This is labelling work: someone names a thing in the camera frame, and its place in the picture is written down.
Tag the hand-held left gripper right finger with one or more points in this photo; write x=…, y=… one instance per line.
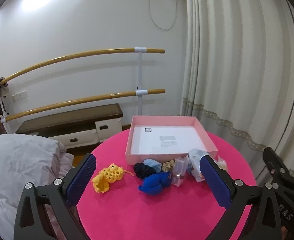
x=214, y=180

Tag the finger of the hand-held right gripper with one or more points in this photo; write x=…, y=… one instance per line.
x=278, y=165

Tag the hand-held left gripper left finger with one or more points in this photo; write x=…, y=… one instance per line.
x=82, y=177

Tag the bag of cotton swabs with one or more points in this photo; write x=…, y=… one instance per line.
x=221, y=163

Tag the yellow crochet pouch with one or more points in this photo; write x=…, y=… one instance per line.
x=104, y=180

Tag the printed pouch with blue ribbon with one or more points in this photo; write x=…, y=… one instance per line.
x=194, y=155

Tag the clear packet with hair clip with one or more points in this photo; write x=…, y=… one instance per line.
x=179, y=167

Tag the beige scrunchie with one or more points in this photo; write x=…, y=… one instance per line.
x=167, y=165

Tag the pink cardboard box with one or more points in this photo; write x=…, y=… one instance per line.
x=134, y=158

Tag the blue mesh bath sponge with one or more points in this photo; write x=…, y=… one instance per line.
x=154, y=183

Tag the black scrunchie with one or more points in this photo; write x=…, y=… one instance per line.
x=142, y=170

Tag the light blue towel cap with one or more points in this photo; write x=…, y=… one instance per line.
x=153, y=163

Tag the white and brown bench cabinet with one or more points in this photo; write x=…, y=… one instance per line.
x=74, y=135

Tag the grey quilted blanket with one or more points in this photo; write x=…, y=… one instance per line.
x=17, y=167

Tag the short wooden barre bar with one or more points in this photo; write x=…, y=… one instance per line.
x=74, y=102

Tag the cream curtain with lace trim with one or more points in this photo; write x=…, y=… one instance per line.
x=236, y=67

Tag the long wooden barre bar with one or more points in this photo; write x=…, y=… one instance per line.
x=62, y=58

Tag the white wall sockets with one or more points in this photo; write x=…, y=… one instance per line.
x=19, y=96

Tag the white barre post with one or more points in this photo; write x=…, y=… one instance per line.
x=2, y=110
x=140, y=75

